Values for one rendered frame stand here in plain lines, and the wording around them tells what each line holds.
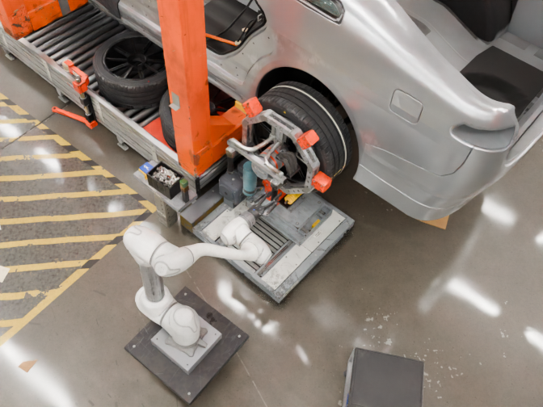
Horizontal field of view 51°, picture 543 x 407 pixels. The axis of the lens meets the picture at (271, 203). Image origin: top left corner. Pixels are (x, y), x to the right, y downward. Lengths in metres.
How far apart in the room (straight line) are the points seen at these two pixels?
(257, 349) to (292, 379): 0.28
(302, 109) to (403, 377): 1.58
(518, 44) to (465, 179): 1.67
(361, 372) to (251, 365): 0.71
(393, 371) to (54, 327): 2.08
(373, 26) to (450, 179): 0.86
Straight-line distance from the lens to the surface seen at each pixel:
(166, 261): 2.51
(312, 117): 3.13
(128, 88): 4.31
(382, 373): 3.30
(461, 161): 2.89
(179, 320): 3.01
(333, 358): 3.64
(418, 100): 2.78
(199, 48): 3.00
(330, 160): 3.17
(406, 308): 3.88
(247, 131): 3.39
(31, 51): 4.97
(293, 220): 3.82
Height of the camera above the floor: 3.38
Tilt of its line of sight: 54 degrees down
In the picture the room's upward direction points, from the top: 5 degrees clockwise
